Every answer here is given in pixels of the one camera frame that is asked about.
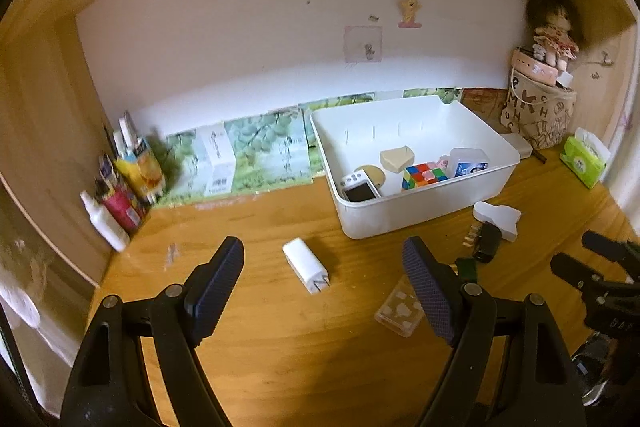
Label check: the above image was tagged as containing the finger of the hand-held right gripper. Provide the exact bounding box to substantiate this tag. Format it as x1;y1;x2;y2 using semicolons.
581;230;640;279
550;252;640;304

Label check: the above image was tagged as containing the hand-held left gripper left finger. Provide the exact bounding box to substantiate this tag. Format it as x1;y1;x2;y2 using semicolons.
60;235;246;427

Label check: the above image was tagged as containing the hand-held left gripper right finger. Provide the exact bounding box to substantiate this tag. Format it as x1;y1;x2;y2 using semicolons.
401;235;586;427

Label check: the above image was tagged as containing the small clear plastic box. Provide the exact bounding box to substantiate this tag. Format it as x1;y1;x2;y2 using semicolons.
375;274;426;337

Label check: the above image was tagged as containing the white plastic storage bin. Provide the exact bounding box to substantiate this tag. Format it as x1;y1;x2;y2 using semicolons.
309;96;522;240

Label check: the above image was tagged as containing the white power adapter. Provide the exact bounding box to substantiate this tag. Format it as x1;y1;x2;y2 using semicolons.
282;238;331;295

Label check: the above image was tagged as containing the multicoloured puzzle cube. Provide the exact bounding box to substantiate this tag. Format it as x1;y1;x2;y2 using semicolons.
402;163;448;192

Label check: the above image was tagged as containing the white handheld game console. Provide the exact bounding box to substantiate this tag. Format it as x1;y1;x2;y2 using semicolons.
341;173;381;202

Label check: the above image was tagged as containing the white box with blue label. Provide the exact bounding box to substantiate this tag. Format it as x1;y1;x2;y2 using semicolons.
440;148;490;178

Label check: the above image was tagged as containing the cream irregular block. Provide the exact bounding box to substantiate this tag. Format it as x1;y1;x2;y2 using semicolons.
380;147;416;172

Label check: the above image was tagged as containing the green tissue pack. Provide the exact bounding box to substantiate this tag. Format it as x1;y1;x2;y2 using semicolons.
559;127;612;190

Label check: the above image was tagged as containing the red tube package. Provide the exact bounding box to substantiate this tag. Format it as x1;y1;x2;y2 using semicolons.
97;179;148;235

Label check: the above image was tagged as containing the round wooden disc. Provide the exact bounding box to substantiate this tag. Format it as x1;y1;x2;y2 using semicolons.
356;165;387;196

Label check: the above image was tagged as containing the white carton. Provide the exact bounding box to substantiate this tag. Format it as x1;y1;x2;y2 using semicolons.
194;123;237;198

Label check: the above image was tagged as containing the white spray bottle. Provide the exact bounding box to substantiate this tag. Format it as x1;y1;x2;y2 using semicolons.
81;191;131;253

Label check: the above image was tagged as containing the white rectangular device box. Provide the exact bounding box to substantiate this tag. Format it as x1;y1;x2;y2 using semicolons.
501;133;534;159

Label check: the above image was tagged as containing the yellow printed pouch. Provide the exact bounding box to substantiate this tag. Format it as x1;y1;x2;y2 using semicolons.
114;142;167;205

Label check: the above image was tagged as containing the large leaf print poster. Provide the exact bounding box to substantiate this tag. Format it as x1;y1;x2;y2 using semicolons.
150;93;376;208

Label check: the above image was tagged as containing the letter print fabric bag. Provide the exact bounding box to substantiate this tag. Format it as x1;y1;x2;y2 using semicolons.
501;74;578;150

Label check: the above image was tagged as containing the blue and white tube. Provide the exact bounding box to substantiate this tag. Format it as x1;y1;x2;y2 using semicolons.
97;154;121;188

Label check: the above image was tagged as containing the white pen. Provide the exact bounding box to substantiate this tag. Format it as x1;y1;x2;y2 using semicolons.
117;111;141;158

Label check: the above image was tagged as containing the brown printed cardboard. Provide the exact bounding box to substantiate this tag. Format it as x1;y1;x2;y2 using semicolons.
460;88;513;122

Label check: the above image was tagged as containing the pink pencil case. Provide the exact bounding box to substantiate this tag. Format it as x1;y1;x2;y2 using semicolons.
511;48;560;86

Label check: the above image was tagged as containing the short leaf print strip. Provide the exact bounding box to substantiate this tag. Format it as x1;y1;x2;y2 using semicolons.
402;87;463;104

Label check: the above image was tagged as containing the brown haired doll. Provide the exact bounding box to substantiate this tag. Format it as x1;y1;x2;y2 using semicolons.
524;0;583;70

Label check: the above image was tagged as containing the wooden desk hutch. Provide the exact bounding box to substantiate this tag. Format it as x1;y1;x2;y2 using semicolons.
0;0;640;290

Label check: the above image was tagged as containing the metal wall hook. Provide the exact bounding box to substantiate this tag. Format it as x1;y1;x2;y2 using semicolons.
582;51;616;80

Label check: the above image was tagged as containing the yellow pony wall sticker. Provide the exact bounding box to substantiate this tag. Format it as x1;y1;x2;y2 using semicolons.
397;0;422;29

